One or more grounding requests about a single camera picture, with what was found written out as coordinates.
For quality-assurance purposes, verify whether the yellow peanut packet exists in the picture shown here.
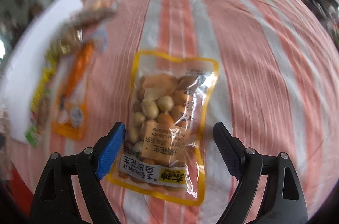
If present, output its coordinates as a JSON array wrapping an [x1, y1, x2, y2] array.
[[107, 50, 218, 206]]

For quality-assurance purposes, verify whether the orange clear snack packet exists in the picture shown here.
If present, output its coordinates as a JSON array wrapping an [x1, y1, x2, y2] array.
[[51, 40, 96, 141]]

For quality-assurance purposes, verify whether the yellow red snack packet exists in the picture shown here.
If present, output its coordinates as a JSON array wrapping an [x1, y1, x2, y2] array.
[[25, 65, 58, 149]]

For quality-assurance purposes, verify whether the striped pink tablecloth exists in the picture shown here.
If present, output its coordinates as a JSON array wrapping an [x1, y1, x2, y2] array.
[[10, 0, 338, 223]]

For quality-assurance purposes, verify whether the white cardboard box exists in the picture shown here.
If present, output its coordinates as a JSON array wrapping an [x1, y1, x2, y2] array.
[[1, 0, 83, 144]]

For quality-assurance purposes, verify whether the gold foil snack bag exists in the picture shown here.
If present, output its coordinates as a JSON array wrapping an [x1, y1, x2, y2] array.
[[45, 27, 83, 61]]

